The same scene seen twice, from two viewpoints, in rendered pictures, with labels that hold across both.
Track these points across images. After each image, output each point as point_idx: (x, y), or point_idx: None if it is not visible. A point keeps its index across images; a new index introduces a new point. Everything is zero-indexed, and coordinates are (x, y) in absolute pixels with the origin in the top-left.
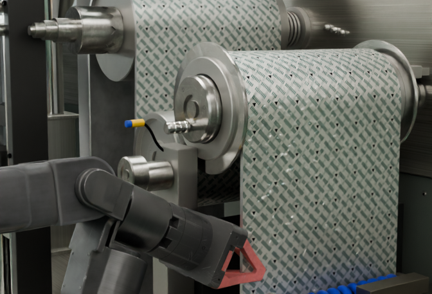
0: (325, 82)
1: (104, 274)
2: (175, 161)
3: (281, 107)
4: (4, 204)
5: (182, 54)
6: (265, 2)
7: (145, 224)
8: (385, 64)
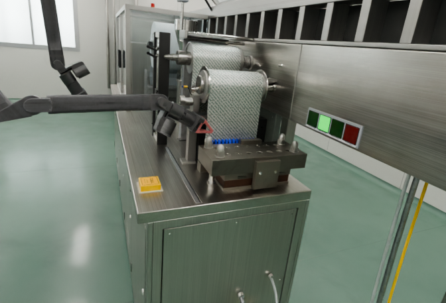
0: (237, 81)
1: (163, 124)
2: (193, 98)
3: (222, 87)
4: (137, 103)
5: (207, 67)
6: (236, 54)
7: (176, 113)
8: (259, 77)
